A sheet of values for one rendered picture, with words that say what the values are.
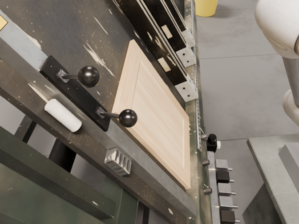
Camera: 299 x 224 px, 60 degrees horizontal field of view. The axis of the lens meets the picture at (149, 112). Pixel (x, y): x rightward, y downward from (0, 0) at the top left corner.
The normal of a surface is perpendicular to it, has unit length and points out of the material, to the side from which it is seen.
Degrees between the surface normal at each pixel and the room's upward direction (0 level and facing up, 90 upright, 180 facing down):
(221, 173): 0
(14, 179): 59
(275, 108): 0
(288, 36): 96
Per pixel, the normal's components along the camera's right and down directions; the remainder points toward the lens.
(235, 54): 0.00, -0.68
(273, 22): -0.93, 0.19
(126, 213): 0.85, -0.30
